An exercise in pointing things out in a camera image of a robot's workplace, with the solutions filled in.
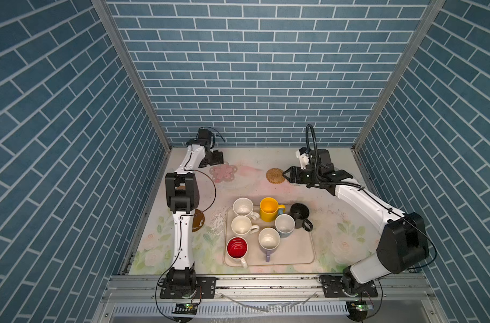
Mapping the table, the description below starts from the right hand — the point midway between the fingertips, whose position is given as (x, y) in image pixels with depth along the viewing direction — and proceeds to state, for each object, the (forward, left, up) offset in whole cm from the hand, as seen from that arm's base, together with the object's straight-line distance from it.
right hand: (289, 174), depth 85 cm
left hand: (+15, +35, -12) cm, 40 cm away
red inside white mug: (-27, +20, -17) cm, 37 cm away
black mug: (-11, -6, -13) cm, 18 cm away
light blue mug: (-16, 0, -14) cm, 21 cm away
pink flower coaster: (+12, +33, -17) cm, 39 cm away
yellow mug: (-8, +7, -16) cm, 19 cm away
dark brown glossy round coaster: (-16, +39, -18) cm, 46 cm away
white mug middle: (-17, +19, -17) cm, 31 cm away
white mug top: (-8, +19, -16) cm, 26 cm away
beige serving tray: (-26, -4, -17) cm, 31 cm away
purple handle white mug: (-22, +7, -19) cm, 30 cm away
